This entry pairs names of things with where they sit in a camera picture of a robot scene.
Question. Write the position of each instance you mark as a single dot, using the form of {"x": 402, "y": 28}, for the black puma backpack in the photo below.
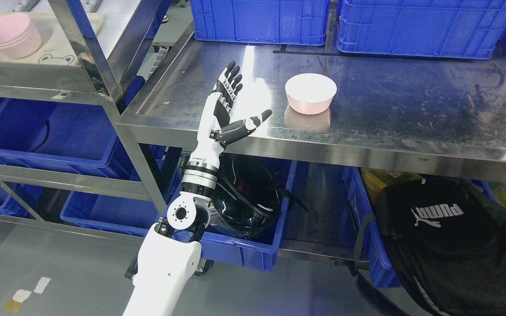
{"x": 446, "y": 242}

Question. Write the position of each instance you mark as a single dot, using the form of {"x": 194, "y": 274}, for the steel shelf rack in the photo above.
{"x": 102, "y": 78}

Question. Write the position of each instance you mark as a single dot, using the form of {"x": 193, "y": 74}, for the blue bin lower shelf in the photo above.
{"x": 108, "y": 213}

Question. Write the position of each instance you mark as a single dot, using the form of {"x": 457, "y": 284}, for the blue bin on shelf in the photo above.
{"x": 63, "y": 137}

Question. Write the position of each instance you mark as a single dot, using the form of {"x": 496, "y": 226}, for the blue crate top left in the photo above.
{"x": 292, "y": 22}

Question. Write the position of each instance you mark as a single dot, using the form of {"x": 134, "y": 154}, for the black helmet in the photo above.
{"x": 246, "y": 199}

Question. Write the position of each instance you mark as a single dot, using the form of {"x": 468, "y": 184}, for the blue crate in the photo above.
{"x": 292, "y": 22}
{"x": 459, "y": 29}

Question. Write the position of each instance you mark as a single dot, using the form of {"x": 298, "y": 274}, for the pink ikea bowl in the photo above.
{"x": 310, "y": 93}

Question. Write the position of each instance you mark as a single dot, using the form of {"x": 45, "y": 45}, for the cream tray with bear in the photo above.
{"x": 55, "y": 48}

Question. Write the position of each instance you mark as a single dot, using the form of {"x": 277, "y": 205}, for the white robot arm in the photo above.
{"x": 171, "y": 250}

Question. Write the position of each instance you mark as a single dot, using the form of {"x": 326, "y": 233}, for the blue crate top right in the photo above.
{"x": 459, "y": 29}

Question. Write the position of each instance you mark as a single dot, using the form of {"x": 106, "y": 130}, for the blue bin behind backpack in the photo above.
{"x": 373, "y": 252}

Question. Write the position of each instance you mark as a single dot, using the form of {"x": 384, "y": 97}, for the steel table trolley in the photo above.
{"x": 434, "y": 116}

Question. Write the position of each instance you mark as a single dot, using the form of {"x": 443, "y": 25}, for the stacked pink bowls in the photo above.
{"x": 19, "y": 36}

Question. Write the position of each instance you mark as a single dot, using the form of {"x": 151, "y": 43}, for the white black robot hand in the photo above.
{"x": 216, "y": 131}

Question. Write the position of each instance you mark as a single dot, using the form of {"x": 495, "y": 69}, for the blue bin holding helmet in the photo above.
{"x": 261, "y": 253}

